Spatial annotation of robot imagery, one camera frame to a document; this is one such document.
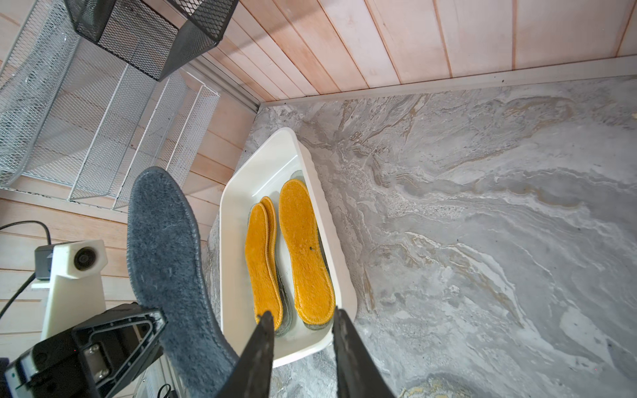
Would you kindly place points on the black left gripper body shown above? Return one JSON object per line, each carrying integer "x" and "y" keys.
{"x": 55, "y": 367}

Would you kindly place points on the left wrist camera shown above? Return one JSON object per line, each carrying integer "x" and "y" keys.
{"x": 71, "y": 271}

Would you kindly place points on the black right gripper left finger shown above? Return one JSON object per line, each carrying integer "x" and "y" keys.
{"x": 252, "y": 375}

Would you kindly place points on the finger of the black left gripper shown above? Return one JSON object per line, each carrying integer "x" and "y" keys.
{"x": 116, "y": 346}

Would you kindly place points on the yellow insole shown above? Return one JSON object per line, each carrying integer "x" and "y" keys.
{"x": 306, "y": 253}
{"x": 272, "y": 239}
{"x": 266, "y": 296}

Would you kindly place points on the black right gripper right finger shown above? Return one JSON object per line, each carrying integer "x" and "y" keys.
{"x": 357, "y": 375}

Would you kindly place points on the white plastic storage box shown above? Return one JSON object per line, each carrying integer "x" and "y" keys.
{"x": 279, "y": 159}

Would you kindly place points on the dark grey insole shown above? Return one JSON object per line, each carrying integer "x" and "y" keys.
{"x": 164, "y": 259}

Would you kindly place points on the white wire mesh shelf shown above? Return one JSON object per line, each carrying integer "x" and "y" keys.
{"x": 75, "y": 115}

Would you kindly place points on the black mesh basket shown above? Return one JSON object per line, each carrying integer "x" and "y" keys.
{"x": 139, "y": 35}

